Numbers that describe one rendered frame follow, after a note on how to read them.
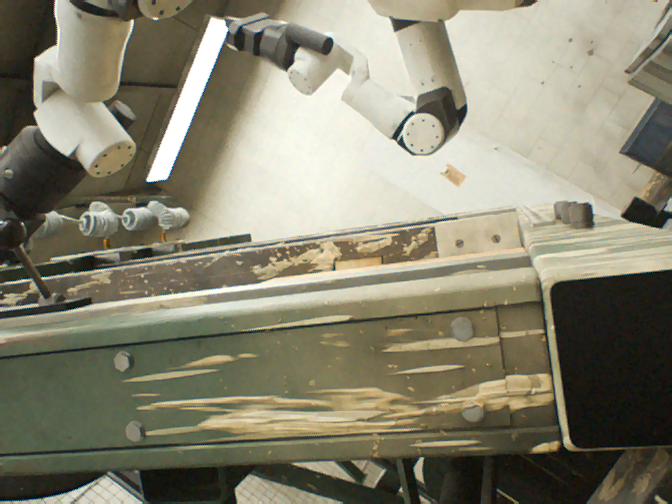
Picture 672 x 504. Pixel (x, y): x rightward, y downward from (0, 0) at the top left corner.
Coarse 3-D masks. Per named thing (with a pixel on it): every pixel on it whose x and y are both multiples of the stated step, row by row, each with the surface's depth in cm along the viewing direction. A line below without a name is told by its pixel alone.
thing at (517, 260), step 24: (432, 264) 68; (456, 264) 65; (480, 264) 64; (504, 264) 64; (528, 264) 63; (240, 288) 73; (264, 288) 70; (288, 288) 70; (312, 288) 69; (336, 288) 68; (72, 312) 77; (96, 312) 76; (120, 312) 75
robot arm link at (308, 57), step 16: (288, 32) 123; (304, 32) 121; (320, 32) 121; (288, 48) 125; (304, 48) 124; (320, 48) 120; (336, 48) 125; (288, 64) 127; (304, 64) 122; (320, 64) 123; (336, 64) 126; (304, 80) 123; (320, 80) 124
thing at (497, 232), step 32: (448, 224) 100; (480, 224) 99; (512, 224) 98; (224, 256) 111; (256, 256) 109; (288, 256) 108; (320, 256) 106; (352, 256) 105; (384, 256) 103; (416, 256) 102; (448, 256) 101; (0, 288) 123; (32, 288) 121; (64, 288) 119; (96, 288) 118; (128, 288) 116; (160, 288) 114; (192, 288) 113
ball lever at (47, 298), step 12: (0, 228) 73; (12, 228) 74; (24, 228) 75; (0, 240) 73; (12, 240) 74; (24, 240) 75; (24, 252) 76; (24, 264) 77; (36, 276) 78; (48, 300) 79; (60, 300) 80
